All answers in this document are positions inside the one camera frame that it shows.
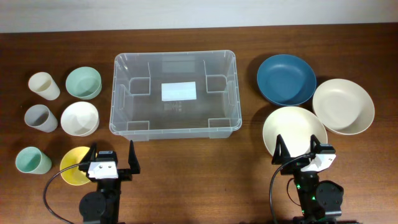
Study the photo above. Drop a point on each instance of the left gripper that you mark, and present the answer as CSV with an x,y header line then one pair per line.
x,y
126,173

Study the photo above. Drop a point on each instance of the cream plate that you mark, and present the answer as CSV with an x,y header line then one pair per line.
x,y
343,107

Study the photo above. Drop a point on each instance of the mint green plastic cup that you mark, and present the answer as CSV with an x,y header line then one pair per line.
x,y
32,160

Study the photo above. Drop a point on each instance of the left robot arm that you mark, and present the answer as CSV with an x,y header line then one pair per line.
x,y
102,205

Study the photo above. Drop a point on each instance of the white bowl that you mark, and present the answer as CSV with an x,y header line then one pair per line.
x,y
80,119

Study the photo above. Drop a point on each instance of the cream plastic cup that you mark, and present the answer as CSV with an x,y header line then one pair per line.
x,y
44,85

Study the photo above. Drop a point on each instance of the pale yellow-cream plate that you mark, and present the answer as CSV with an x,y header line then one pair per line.
x,y
295,125

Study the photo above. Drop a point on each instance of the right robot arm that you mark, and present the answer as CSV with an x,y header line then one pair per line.
x,y
320,201

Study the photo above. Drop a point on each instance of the grey plastic cup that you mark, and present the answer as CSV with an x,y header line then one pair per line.
x,y
41,118

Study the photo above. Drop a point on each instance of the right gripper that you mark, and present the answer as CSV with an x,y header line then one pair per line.
x,y
285,155

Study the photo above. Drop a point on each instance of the mint green bowl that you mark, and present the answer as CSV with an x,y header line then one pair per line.
x,y
84,83

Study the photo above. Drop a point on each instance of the dark blue plate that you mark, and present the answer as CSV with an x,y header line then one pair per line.
x,y
286,80

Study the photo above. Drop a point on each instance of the clear plastic storage container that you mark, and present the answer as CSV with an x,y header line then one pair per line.
x,y
139,114

